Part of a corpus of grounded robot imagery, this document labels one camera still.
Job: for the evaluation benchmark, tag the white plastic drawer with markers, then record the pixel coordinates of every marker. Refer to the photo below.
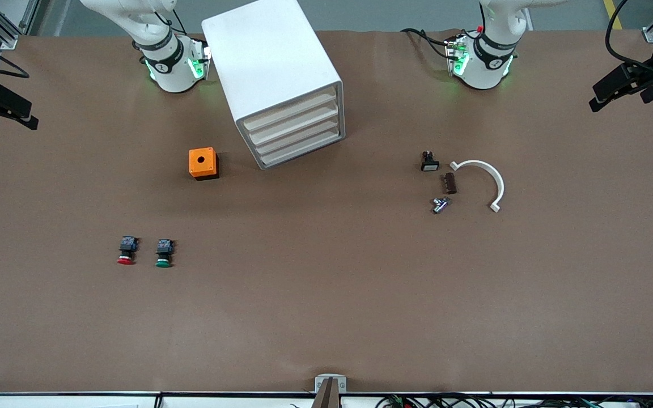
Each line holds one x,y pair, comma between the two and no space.
292,111
293,123
295,136
297,148

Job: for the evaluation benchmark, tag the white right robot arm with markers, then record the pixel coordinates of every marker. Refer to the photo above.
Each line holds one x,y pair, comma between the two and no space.
170,68

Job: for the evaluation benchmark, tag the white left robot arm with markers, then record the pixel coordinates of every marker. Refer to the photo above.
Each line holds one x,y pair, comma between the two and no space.
482,71

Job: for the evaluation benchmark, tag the red push button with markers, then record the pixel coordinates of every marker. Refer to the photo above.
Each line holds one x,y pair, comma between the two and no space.
127,248

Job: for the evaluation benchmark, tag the green push button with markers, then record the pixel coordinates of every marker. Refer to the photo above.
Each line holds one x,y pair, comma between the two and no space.
164,250

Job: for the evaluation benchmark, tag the white drawer cabinet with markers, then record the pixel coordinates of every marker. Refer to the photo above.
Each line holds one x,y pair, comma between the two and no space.
270,56

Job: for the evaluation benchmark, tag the white curved plastic arc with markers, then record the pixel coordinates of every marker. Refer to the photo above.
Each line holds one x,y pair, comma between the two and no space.
500,186

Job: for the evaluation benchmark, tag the small brown block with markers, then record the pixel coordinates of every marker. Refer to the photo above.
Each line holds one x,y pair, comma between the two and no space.
450,183

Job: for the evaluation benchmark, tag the orange box with hole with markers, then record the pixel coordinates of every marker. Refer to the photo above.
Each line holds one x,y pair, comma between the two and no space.
202,162

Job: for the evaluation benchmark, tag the small silver metal part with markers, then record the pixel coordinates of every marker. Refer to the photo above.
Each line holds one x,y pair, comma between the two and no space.
440,205

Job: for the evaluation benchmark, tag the small black switch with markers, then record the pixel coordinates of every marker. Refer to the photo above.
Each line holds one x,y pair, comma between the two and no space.
429,164

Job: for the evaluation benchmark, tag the white table edge rail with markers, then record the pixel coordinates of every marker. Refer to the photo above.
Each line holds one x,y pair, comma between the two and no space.
49,401

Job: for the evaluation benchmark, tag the grey metal bracket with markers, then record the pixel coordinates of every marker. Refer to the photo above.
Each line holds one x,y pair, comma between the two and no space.
319,385

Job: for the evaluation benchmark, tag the brown post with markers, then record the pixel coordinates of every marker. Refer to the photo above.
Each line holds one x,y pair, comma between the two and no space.
326,399

